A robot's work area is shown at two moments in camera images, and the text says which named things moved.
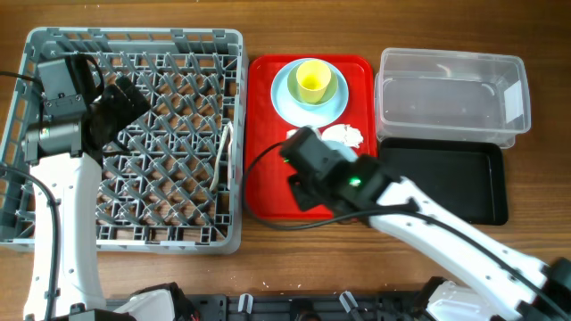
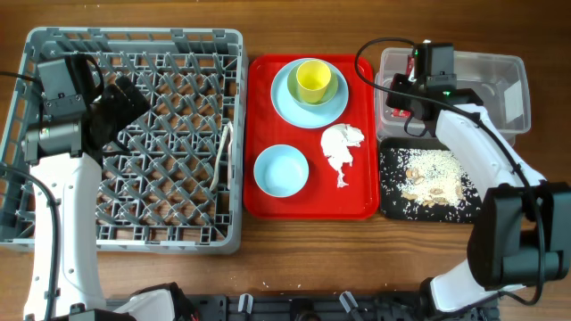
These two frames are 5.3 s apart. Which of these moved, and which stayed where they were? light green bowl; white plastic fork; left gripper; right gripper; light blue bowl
Moved: light blue bowl; right gripper
Stayed: white plastic fork; light green bowl; left gripper
